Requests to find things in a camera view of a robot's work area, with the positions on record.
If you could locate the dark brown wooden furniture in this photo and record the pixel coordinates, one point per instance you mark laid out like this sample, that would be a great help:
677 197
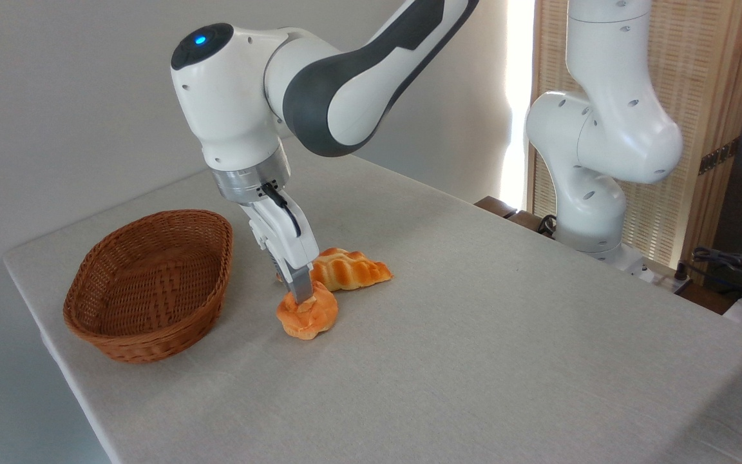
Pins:
496 207

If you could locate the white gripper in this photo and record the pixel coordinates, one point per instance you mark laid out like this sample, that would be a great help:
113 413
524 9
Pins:
290 241

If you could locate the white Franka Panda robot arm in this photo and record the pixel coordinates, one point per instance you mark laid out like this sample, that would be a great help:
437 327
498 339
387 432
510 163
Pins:
236 96

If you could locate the brown wicker oval basket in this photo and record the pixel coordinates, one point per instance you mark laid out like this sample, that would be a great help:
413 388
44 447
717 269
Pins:
152 290

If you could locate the metal screen hinge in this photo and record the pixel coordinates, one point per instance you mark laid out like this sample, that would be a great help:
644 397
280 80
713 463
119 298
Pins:
719 156

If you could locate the white power strip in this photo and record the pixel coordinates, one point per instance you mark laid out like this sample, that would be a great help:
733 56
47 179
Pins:
664 278

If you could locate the small round bread roll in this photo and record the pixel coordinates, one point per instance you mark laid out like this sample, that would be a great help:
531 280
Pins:
306 319

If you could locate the long braided bread loaf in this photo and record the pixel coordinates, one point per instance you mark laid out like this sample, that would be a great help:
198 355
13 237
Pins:
351 270

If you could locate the wooden slatted folding screen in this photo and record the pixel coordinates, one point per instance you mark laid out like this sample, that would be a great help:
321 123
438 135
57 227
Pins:
706 77

